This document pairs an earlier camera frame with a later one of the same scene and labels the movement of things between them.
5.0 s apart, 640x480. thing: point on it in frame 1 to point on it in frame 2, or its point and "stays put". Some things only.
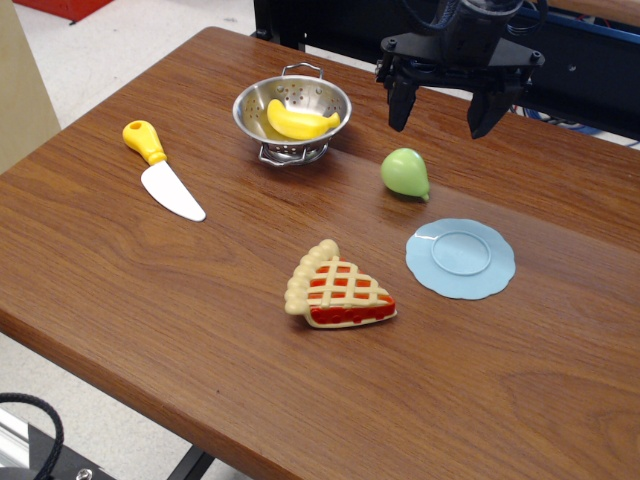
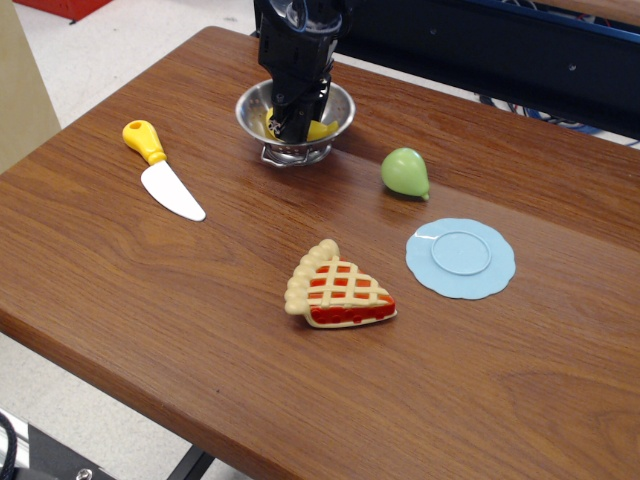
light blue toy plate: [460, 259] stays put
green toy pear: [404, 171] stays put
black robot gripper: [465, 50] to [297, 40]
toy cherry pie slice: [333, 292] stays put
